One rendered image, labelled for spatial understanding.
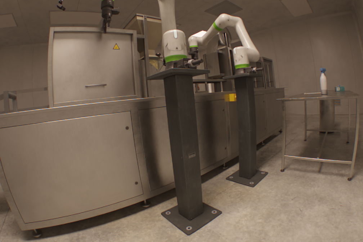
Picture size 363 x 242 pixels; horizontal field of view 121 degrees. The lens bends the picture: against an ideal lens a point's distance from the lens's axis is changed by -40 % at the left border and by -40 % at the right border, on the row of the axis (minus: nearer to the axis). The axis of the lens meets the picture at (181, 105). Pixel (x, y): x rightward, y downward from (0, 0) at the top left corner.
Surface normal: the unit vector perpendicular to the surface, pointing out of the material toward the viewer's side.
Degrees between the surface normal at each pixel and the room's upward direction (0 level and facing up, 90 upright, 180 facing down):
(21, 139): 90
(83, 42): 90
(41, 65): 90
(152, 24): 114
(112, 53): 90
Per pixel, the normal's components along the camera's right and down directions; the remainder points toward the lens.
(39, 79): 0.62, -0.02
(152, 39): 0.60, 0.38
